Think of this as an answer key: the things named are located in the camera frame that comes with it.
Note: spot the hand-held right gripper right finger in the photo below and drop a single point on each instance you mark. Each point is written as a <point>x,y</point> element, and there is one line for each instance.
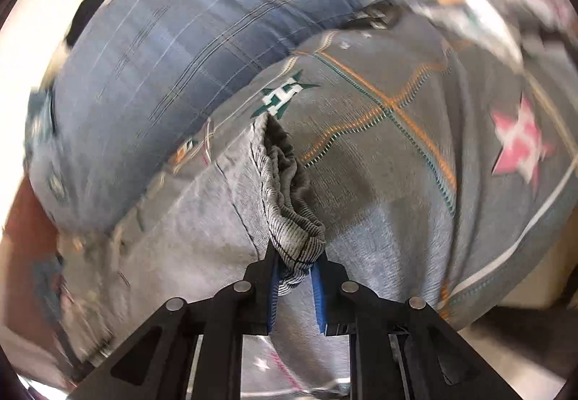
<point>319,297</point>

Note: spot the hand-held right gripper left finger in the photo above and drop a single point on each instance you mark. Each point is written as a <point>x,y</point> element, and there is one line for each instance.
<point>272,297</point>

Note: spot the brown headboard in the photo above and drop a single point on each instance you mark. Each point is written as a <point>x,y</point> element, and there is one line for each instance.
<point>27,219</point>

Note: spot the blue plaid pillow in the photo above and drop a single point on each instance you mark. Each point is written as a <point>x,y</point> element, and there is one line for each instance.
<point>180,43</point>

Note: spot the pile of white plastic wrappers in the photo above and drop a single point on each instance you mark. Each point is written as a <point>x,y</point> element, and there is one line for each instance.
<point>469,7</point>

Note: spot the dark cloth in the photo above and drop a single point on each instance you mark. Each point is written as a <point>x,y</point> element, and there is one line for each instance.
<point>88,16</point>

